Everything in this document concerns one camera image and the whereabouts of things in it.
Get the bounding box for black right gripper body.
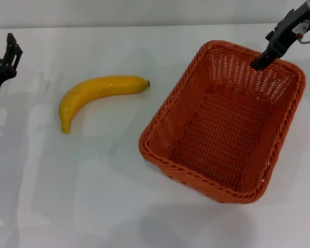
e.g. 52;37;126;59
265;1;310;60

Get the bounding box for orange woven plastic basket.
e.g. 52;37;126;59
138;39;307;205

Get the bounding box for yellow plastic banana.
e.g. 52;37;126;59
58;75;150;134

